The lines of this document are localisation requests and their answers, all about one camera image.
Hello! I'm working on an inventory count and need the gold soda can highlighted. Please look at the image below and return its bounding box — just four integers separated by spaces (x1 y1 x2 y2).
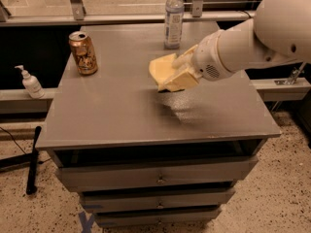
69 31 98 75

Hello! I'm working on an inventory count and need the yellow sponge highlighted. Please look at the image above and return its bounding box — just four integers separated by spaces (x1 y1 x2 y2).
149 53 177 91

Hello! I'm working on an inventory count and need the white pump dispenser bottle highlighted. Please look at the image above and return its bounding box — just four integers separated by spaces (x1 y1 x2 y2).
16 65 45 99

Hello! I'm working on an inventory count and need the grey drawer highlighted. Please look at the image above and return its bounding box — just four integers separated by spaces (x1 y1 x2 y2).
80 188 235 213
55 155 259 192
94 206 221 228

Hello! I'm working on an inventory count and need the middle grey drawer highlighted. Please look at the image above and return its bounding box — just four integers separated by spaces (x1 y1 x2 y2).
80 188 235 213

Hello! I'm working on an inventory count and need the grey drawer cabinet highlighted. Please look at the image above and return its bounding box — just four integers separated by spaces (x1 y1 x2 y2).
34 20 282 229

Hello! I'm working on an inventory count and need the clear blue plastic bottle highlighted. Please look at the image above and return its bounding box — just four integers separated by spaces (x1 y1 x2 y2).
164 0 185 49

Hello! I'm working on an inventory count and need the black stand leg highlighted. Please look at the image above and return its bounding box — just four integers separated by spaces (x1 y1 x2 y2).
0 126 41 195

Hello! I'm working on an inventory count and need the black cable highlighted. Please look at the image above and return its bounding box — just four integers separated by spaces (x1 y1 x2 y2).
0 126 27 155

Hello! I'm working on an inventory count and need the metal window rail frame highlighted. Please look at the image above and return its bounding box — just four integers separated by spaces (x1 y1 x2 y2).
0 0 257 26

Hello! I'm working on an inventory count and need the bottom grey drawer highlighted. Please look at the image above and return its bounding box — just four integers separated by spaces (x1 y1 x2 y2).
94 206 221 228

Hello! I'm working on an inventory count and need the top grey drawer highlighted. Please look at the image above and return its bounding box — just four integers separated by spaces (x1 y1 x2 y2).
55 155 259 192

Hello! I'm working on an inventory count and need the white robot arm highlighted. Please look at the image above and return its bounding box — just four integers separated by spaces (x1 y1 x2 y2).
158 0 311 92

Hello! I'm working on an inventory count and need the metal bracket clamp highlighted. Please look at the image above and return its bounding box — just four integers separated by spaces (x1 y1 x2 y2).
275 62 306 85

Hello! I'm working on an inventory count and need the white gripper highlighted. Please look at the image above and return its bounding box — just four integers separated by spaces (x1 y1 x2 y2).
157 30 233 92

